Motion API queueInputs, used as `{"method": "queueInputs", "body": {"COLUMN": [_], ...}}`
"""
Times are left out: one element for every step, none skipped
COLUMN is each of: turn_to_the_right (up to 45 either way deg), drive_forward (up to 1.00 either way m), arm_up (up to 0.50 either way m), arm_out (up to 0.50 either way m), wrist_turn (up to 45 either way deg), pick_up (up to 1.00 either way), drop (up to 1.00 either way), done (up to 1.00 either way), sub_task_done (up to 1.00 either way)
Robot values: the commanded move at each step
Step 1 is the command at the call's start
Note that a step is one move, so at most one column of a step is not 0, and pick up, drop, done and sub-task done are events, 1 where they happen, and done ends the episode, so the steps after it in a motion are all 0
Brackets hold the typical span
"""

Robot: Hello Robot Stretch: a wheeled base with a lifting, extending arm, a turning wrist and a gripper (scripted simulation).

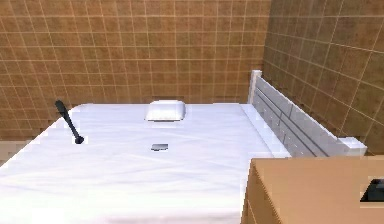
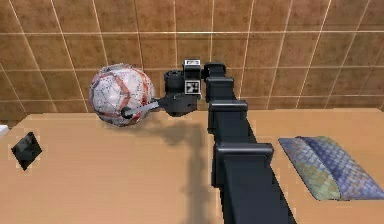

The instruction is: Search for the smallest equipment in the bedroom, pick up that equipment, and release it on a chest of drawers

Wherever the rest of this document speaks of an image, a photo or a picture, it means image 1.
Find white bed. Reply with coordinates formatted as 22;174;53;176
0;69;368;224

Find white pillow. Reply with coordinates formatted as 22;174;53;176
144;99;187;123

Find tan wooden bedside table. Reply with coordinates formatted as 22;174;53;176
240;155;384;224

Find black baseball bat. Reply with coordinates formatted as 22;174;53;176
54;99;85;145

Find black box-shaped object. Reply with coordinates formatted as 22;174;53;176
359;178;384;203

